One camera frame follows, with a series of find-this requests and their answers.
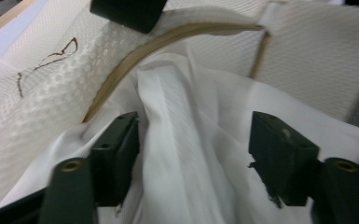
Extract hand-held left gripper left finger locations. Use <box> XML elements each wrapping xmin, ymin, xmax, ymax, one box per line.
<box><xmin>90</xmin><ymin>111</ymin><xmax>141</xmax><ymax>208</ymax></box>

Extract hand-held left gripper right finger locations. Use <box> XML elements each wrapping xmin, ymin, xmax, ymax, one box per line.
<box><xmin>247</xmin><ymin>110</ymin><xmax>321</xmax><ymax>209</ymax></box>

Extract white garment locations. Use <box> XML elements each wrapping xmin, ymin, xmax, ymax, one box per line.
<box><xmin>0</xmin><ymin>41</ymin><xmax>359</xmax><ymax>224</ymax></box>

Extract wooden table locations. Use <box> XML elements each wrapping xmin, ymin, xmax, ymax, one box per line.
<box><xmin>0</xmin><ymin>0</ymin><xmax>37</xmax><ymax>43</ymax></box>

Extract white table board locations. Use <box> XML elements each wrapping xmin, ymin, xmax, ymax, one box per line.
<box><xmin>0</xmin><ymin>0</ymin><xmax>48</xmax><ymax>73</ymax></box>

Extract cream mesh laundry bag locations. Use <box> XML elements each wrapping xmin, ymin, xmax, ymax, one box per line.
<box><xmin>0</xmin><ymin>0</ymin><xmax>359</xmax><ymax>206</ymax></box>

